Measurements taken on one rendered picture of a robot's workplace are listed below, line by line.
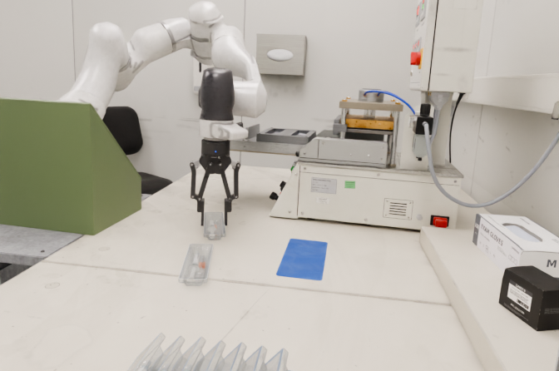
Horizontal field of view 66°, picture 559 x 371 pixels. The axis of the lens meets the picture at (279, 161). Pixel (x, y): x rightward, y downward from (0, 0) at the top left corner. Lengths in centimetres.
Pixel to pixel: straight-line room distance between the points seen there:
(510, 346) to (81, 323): 67
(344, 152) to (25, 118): 84
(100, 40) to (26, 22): 221
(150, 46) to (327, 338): 109
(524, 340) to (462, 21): 80
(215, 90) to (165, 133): 204
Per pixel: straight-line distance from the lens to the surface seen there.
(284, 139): 133
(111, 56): 143
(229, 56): 135
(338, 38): 287
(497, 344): 75
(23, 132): 126
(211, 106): 110
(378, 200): 127
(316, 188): 127
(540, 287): 81
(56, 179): 123
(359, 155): 125
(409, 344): 78
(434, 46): 125
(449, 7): 127
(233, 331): 77
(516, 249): 97
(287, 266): 100
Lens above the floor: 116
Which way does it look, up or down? 10 degrees down
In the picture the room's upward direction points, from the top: 3 degrees clockwise
